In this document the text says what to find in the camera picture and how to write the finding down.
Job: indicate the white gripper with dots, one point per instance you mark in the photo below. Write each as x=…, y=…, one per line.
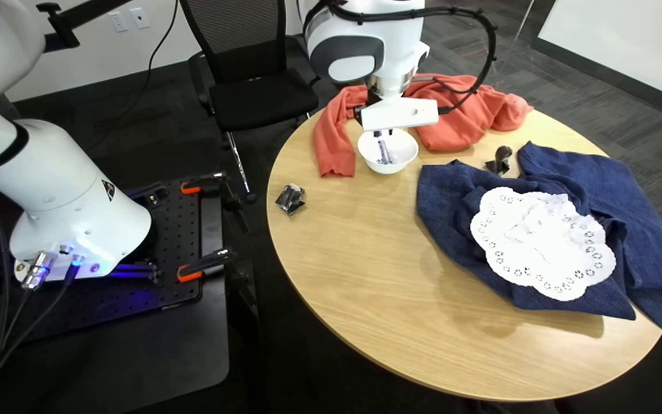
x=398, y=114

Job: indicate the purple and white marker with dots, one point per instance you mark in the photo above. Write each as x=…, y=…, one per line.
x=382, y=153

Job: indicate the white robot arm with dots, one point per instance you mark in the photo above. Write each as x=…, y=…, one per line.
x=63, y=192

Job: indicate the white bowl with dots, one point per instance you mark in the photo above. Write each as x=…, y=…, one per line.
x=403, y=158

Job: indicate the orange cloth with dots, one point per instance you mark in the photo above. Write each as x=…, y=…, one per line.
x=493, y=115

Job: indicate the crumpled black grey wrapper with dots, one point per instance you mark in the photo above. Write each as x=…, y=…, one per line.
x=291, y=198

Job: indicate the small black clip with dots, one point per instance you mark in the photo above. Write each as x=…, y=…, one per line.
x=499, y=160

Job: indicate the black office chair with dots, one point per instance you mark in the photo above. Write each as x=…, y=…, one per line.
x=263, y=100

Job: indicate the white paper doily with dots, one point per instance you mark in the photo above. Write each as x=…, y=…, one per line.
x=539, y=237

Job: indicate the orange black clamp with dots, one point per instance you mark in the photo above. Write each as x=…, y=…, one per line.
x=201, y=185
x=201, y=268

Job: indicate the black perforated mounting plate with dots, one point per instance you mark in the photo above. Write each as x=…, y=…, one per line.
x=183, y=222

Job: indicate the dark blue cloth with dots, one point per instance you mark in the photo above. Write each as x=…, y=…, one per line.
x=653, y=254

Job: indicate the black robot stand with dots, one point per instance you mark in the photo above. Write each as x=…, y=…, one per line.
x=131, y=368

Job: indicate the white wall outlet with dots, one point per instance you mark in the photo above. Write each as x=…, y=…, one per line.
x=129, y=20

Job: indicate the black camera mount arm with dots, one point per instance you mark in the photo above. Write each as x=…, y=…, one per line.
x=79, y=17

